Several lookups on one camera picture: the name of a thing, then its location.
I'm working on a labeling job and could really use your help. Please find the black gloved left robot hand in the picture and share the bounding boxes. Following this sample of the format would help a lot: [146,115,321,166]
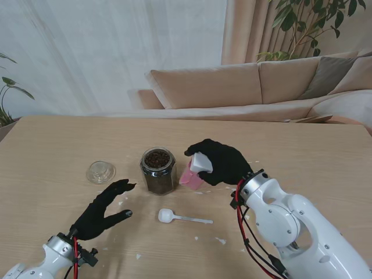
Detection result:
[70,178,137,241]

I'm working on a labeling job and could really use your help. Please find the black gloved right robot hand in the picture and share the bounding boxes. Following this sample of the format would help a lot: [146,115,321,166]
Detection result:
[184,138,253,187]

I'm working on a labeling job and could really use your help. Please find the white square jar lid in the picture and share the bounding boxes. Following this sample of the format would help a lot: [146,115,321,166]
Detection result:
[190,152,214,174]

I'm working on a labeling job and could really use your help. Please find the pink square coffee jar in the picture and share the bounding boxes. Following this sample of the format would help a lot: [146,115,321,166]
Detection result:
[179,162,204,190]

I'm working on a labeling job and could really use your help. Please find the clear glass jar lid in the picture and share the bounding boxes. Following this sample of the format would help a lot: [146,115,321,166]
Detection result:
[85,160,117,185]

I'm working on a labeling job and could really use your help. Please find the white plastic spoon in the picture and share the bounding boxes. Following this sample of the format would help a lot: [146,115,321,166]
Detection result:
[158,208,214,225]

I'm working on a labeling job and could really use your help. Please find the glass jar of coffee beans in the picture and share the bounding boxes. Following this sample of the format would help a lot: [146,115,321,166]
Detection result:
[139,146,178,196]

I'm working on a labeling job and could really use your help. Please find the beige fabric sofa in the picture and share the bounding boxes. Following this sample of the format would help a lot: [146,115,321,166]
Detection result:
[127,51,372,128]

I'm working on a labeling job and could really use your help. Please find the flat wooden tray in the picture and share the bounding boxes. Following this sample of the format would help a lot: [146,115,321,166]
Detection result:
[280,115,334,124]

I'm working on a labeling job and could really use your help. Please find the beige planter box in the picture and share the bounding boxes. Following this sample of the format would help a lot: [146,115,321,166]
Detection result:
[0,117,20,143]

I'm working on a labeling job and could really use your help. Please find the white throw blanket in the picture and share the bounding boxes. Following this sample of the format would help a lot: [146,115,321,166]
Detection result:
[307,89,372,128]

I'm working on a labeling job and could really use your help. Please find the grey sofa cushion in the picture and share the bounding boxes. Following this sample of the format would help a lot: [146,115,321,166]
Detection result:
[299,56,360,101]

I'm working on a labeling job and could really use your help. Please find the beige pleated curtain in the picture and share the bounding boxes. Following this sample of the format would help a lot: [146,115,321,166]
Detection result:
[220,0,372,65]

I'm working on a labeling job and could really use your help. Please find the small green houseplant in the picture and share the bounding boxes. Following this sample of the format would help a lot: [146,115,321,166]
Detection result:
[0,52,35,127]

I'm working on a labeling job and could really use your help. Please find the tall leafy green plant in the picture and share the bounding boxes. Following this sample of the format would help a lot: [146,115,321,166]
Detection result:
[255,0,367,62]

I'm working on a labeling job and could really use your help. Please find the sheer white curtain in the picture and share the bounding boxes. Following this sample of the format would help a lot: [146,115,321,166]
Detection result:
[0,0,229,117]

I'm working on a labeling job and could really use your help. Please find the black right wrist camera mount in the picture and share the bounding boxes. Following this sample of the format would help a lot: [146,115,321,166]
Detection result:
[231,188,244,209]

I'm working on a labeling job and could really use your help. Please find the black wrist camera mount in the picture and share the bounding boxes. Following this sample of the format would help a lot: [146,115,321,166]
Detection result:
[77,246,99,267]
[231,188,244,209]

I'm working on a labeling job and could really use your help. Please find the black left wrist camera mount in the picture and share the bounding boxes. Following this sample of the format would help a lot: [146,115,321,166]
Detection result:
[77,246,99,267]

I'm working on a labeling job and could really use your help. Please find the red left arm cable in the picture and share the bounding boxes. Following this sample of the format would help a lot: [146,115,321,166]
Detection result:
[62,235,84,279]

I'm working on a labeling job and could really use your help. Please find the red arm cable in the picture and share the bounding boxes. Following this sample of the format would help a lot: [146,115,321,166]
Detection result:
[62,235,84,279]
[231,178,288,279]

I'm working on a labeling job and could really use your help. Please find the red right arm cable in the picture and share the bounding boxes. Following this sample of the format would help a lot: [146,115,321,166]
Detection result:
[231,178,288,279]

